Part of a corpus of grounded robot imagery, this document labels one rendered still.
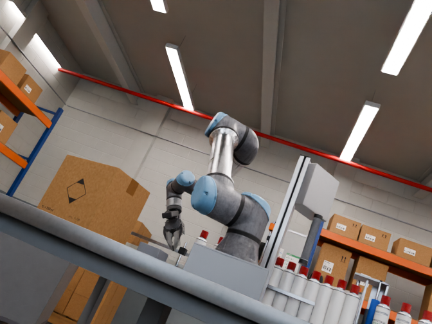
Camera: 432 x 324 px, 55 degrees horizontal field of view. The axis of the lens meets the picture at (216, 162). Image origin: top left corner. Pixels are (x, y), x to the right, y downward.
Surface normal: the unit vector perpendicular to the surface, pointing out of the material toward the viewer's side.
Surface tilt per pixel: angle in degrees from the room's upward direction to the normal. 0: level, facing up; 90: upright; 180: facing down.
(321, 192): 90
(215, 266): 90
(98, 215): 90
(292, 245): 90
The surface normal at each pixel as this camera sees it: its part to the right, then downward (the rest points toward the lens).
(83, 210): -0.38, -0.46
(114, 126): -0.09, -0.38
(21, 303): 0.19, -0.20
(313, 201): 0.60, -0.04
